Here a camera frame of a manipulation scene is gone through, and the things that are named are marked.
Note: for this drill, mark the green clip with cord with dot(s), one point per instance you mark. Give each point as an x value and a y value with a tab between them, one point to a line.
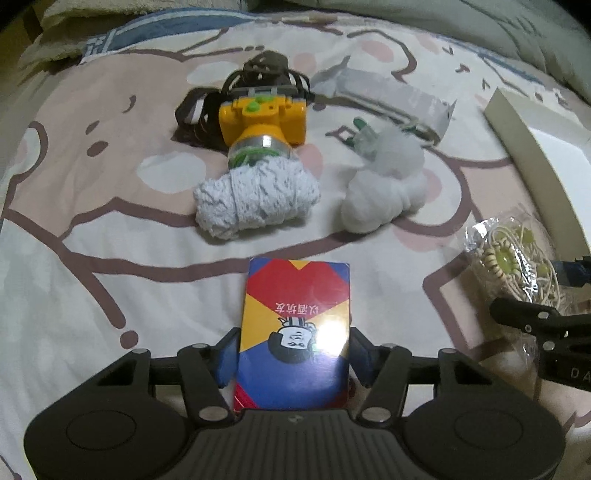
365	140

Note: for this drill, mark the grey foil packet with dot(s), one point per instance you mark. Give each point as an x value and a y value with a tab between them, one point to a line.
426	114

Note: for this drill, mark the cartoon printed bed sheet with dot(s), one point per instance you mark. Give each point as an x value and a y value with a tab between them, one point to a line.
100	253

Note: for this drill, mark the white knitted cloth roll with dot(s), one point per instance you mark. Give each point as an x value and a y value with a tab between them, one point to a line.
269	193

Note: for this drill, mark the beige pillow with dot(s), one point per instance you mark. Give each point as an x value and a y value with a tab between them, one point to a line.
67	25

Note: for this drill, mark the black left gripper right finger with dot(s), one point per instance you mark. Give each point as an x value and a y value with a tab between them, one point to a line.
384	371

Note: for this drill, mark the yellow headlamp with strap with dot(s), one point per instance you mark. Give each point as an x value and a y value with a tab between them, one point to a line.
260	111

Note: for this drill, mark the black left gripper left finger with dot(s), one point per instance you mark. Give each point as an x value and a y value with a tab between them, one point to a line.
204	371

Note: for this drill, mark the grey green duvet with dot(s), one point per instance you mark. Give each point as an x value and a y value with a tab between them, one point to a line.
540	33

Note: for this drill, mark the colourful playing card box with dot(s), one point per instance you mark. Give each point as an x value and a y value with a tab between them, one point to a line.
294	347

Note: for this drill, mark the white shallow cardboard box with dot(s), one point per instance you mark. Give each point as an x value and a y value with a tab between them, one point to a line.
552	154

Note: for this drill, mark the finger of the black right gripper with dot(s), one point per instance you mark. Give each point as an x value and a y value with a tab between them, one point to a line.
575	273
543	322

